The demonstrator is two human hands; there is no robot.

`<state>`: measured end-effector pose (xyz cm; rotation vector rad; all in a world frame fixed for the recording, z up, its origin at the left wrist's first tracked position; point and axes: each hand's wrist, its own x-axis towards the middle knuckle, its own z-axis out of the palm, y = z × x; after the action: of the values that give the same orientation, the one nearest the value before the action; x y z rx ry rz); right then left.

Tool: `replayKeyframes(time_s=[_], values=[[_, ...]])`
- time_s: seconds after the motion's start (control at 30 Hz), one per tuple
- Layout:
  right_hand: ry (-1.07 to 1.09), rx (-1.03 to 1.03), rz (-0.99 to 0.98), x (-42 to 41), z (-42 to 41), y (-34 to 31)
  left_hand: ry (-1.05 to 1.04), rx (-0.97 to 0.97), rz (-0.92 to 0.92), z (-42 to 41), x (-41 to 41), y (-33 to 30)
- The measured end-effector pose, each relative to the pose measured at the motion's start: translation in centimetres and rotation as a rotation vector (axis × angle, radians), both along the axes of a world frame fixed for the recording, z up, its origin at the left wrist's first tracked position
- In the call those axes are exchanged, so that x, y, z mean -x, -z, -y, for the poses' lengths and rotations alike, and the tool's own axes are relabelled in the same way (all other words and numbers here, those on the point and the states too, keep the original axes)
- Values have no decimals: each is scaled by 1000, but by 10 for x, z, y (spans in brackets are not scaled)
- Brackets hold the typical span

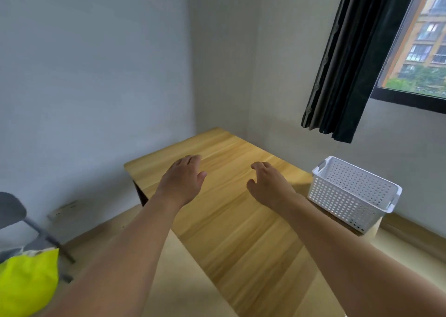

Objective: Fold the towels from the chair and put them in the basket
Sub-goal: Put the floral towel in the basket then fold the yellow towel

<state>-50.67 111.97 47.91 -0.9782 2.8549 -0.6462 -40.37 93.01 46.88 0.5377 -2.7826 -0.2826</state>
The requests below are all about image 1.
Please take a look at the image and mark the person's left hand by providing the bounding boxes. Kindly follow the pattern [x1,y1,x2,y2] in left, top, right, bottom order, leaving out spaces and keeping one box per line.
[153,155,208,208]

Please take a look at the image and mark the person's right hand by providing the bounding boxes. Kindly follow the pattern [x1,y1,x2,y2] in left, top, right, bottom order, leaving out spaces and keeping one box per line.
[246,161,300,212]

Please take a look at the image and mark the white plastic basket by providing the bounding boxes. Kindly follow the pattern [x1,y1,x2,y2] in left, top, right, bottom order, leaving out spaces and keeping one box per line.
[307,156,403,235]

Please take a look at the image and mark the yellow cloth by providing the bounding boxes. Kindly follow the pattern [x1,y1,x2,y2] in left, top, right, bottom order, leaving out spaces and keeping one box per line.
[0,247,60,317]

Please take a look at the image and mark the person's left forearm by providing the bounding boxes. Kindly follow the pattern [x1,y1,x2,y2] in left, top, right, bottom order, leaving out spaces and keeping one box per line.
[41,191,182,317]

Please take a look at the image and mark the person's right forearm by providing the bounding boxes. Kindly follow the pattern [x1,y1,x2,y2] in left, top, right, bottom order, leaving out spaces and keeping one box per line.
[275,193,446,317]

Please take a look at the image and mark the wooden table with black legs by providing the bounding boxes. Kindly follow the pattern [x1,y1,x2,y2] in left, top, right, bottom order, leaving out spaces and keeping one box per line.
[124,127,382,317]

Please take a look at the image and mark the wide dark curtain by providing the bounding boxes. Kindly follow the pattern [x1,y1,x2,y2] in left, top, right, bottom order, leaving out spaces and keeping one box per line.
[301,0,422,144]

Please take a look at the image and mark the grey plastic chair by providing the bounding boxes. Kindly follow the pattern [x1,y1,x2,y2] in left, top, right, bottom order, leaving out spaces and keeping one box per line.
[0,192,76,284]

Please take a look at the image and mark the black framed window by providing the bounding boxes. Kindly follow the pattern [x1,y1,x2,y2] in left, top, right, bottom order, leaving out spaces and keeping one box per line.
[370,0,446,114]

